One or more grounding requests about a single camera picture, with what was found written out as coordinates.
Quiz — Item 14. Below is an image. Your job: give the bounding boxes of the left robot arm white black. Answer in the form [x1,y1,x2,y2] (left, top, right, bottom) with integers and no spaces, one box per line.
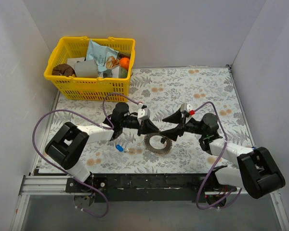
[45,102,159,193]

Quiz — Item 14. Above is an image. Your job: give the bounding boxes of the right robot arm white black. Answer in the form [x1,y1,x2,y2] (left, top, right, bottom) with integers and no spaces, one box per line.
[161,110,286,199]

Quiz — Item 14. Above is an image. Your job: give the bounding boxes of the floral table mat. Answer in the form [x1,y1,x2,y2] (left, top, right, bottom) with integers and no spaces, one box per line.
[48,68,253,173]

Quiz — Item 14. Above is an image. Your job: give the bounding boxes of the loose blue key tag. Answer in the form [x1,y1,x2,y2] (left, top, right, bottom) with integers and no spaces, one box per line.
[115,144,130,153]

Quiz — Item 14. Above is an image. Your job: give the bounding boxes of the green item in basket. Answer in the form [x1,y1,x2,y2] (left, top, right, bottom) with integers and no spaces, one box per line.
[118,67,128,78]

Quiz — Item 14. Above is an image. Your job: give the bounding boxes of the yellow plastic basket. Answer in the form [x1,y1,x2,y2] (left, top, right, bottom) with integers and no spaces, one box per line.
[44,37,135,102]

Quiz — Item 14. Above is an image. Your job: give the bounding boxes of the orange fruit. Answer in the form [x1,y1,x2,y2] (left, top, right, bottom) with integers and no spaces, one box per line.
[119,57,130,71]

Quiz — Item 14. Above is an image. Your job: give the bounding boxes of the grey paper cup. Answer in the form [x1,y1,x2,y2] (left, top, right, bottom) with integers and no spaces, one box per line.
[74,60,98,78]

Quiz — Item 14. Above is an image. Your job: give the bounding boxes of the light blue snack bag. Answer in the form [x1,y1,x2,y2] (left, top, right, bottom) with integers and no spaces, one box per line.
[86,39,118,72]

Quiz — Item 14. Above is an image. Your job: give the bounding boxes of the brown round pastry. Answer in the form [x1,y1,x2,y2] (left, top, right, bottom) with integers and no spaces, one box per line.
[52,64,75,77]

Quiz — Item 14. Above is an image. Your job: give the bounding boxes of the white paper in basket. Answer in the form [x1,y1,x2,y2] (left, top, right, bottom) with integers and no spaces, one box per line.
[66,57,86,67]

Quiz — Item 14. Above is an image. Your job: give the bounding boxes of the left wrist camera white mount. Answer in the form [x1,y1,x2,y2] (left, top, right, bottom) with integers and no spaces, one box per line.
[137,105,150,121]

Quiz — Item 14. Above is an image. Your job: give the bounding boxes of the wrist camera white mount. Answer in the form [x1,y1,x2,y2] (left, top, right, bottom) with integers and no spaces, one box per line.
[137,105,150,121]
[180,103,195,117]

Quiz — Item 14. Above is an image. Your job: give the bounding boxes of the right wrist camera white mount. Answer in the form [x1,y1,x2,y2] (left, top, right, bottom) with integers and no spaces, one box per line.
[180,103,195,117]

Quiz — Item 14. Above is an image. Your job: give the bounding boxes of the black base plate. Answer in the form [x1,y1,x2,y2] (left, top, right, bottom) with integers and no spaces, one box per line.
[65,172,240,203]

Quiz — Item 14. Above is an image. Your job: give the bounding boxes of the aluminium frame rail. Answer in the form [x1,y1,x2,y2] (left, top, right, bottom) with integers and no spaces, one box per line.
[10,174,289,231]

